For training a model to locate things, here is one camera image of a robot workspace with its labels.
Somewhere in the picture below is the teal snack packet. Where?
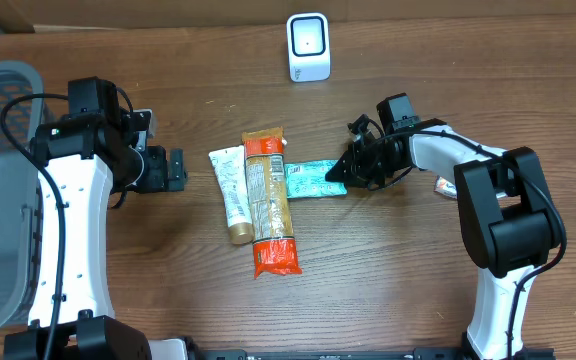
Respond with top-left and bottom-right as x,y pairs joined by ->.
284,160 -> 347,199

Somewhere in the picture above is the white tube gold cap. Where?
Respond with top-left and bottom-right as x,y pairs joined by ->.
209,145 -> 254,245

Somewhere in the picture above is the red white small packet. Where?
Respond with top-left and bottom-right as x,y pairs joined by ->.
434,176 -> 457,199

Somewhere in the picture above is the orange pasta packet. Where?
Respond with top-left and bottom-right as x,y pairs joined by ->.
242,127 -> 302,277

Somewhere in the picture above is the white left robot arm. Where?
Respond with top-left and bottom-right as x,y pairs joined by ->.
4,77 -> 189,359

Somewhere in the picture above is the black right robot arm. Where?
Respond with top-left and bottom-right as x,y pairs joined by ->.
326,93 -> 567,359

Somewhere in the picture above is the white barcode scanner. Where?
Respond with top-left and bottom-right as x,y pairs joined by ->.
286,12 -> 331,83

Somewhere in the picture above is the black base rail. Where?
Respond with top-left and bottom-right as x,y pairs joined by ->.
200,345 -> 557,360

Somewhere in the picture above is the cardboard back wall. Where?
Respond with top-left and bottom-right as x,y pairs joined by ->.
0,0 -> 576,32

